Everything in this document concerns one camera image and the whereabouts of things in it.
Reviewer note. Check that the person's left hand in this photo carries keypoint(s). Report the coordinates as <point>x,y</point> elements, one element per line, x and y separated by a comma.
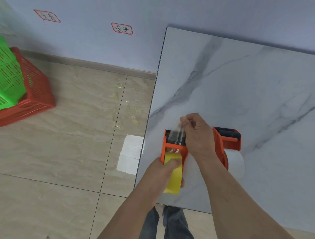
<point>155,176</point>

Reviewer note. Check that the person's right hand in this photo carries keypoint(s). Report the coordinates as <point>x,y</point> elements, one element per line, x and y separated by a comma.
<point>199,137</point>

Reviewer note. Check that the person's right fingers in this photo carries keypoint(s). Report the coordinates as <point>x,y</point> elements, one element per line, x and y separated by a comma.
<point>190,120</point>

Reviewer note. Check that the person's left thumb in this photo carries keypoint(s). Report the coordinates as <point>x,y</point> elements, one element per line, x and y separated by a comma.
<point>173,163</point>

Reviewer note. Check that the orange tape dispenser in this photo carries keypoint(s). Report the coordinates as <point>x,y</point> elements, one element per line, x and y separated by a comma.
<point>227,141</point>
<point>172,147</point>

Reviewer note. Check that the yellow tape roll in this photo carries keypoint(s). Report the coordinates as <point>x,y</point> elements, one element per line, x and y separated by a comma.
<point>173,179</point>

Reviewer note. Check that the clear tape strip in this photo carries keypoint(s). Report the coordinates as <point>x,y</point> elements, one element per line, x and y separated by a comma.
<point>181,134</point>

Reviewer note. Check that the person's left forearm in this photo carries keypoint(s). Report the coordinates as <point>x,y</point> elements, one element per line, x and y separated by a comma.
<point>133,211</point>

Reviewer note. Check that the person's right forearm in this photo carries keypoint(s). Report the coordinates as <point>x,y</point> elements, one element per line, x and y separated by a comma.
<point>228,197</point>

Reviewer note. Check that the white paper sheet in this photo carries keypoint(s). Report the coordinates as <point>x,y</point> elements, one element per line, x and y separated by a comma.
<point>130,155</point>

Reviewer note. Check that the scattered clear tape scraps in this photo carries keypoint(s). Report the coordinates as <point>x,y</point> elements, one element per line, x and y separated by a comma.
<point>130,112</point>

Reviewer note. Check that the white tape roll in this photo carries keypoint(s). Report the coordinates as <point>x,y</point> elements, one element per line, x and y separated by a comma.
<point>235,162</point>

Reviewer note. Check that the blue jeans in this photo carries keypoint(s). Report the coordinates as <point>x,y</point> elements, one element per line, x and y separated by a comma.
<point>174,226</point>

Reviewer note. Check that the red plastic basket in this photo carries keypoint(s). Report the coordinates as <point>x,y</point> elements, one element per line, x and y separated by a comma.
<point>37,93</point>

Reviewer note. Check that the green plastic basket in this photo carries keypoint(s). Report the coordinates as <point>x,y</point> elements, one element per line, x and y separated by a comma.
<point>9,73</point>

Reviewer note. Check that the red-bordered wall label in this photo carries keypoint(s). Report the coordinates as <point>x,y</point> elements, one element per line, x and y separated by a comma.
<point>47,16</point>
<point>121,28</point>

